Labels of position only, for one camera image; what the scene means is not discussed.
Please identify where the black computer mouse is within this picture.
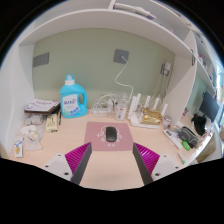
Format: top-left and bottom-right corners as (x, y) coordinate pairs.
(105, 126), (117, 143)

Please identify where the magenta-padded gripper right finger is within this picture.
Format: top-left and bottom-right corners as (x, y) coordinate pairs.
(132, 142), (183, 186)

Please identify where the white wall cable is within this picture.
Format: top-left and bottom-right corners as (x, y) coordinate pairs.
(114, 59), (135, 98)

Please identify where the yellow snack packet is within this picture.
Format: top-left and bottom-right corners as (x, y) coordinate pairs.
(28, 130), (40, 141)

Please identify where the white router with antennas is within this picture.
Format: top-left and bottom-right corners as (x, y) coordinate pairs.
(128, 93), (169, 130)

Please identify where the grey blank wall plate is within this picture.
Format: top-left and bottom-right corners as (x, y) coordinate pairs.
(32, 52), (50, 68)

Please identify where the small clear jar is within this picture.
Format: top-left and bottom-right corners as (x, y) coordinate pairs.
(114, 102), (128, 122)

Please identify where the blue detergent bottle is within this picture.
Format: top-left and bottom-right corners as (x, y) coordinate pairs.
(59, 74), (89, 119)

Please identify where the pink printed mouse pad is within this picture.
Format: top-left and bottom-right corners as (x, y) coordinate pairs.
(83, 121), (134, 153)

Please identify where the beige cardboard box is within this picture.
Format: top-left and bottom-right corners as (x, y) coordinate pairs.
(45, 113), (59, 133)

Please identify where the gold foil package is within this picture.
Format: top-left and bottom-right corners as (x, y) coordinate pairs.
(139, 108), (164, 126)

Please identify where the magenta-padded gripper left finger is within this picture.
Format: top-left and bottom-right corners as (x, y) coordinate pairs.
(41, 142), (93, 186)

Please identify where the dark grey pouch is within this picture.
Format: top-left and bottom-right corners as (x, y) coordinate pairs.
(178, 126), (199, 148)

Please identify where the white and blue packet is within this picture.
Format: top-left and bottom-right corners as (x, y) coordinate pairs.
(13, 134), (25, 158)

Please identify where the clear plastic bag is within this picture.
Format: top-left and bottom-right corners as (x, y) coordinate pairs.
(19, 123), (46, 152)

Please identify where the black computer monitor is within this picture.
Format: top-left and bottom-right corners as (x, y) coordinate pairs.
(198, 91), (221, 123)

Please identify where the grey wall socket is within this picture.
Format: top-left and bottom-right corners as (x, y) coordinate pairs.
(113, 48), (130, 65)

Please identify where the white wall adapter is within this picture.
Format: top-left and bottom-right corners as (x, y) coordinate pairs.
(161, 61), (172, 76)

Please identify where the white remote control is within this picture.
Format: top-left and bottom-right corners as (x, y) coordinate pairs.
(163, 129), (184, 150)

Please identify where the black bag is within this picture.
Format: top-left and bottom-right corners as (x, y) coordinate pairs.
(193, 114), (208, 136)

